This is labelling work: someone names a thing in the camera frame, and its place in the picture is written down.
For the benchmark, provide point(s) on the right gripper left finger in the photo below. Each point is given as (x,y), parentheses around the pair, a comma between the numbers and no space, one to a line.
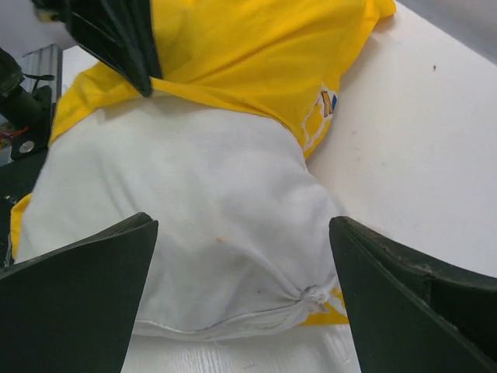
(73,309)

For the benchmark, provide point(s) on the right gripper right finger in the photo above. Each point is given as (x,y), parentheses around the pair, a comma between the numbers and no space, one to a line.
(408,311)

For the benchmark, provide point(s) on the white pillow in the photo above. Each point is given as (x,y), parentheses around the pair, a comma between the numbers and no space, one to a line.
(242,247)

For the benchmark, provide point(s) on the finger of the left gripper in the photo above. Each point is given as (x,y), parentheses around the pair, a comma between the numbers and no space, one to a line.
(116,32)

